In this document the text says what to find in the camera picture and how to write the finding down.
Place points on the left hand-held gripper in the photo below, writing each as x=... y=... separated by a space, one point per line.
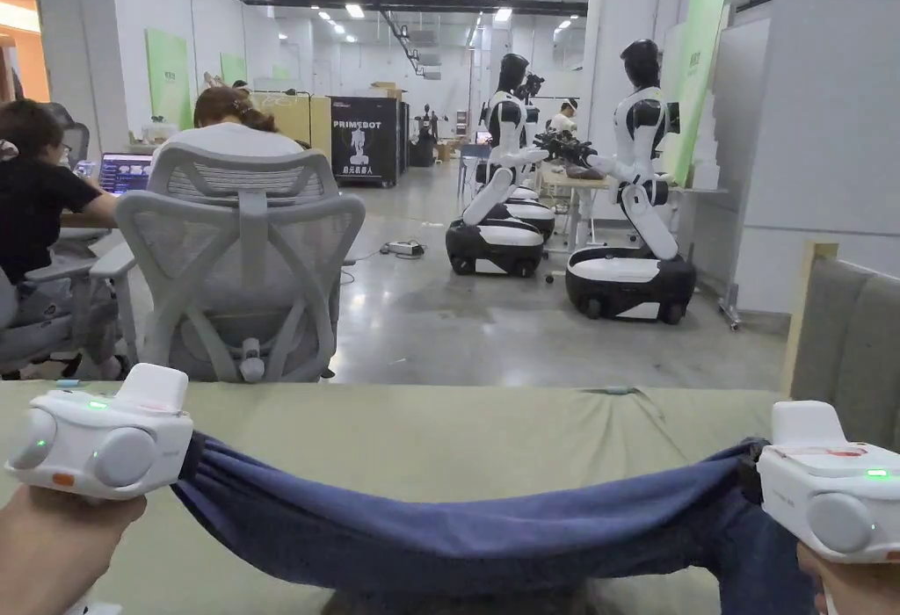
x=105 y=432

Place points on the open laptop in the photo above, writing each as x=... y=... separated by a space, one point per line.
x=125 y=172

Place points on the grey padded headboard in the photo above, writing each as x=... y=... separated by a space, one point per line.
x=854 y=341

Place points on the bed with beige sheet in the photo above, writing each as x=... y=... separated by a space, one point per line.
x=422 y=432

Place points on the dark blue shirt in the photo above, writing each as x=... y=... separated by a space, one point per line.
x=457 y=523

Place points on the person's left hand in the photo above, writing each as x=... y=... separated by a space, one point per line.
x=49 y=552

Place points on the white and black humanoid robot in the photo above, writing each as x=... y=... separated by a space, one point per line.
x=636 y=221
x=534 y=211
x=503 y=179

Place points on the person's right hand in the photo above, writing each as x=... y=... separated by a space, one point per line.
x=854 y=583

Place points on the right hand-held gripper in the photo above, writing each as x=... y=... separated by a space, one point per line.
x=830 y=488

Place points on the white power strip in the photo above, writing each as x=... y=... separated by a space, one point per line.
x=402 y=247

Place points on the black printed crate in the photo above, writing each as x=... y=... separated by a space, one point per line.
x=365 y=140

